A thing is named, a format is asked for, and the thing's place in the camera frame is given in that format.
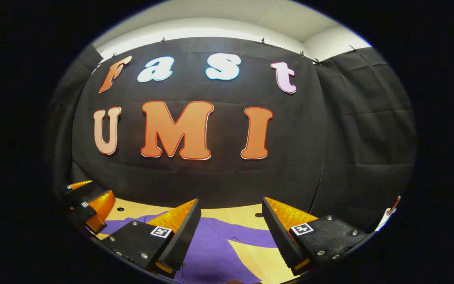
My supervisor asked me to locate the black backdrop cloth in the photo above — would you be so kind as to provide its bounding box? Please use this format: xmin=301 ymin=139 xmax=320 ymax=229
xmin=71 ymin=37 xmax=328 ymax=209

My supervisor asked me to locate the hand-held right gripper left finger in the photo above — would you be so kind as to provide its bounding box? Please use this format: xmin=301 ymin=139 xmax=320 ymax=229
xmin=101 ymin=198 xmax=202 ymax=279

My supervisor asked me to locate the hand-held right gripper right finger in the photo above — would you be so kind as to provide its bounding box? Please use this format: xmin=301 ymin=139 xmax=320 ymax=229
xmin=262 ymin=196 xmax=369 ymax=276

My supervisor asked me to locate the purple shirt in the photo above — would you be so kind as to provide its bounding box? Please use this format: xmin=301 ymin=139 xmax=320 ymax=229
xmin=100 ymin=213 xmax=279 ymax=284

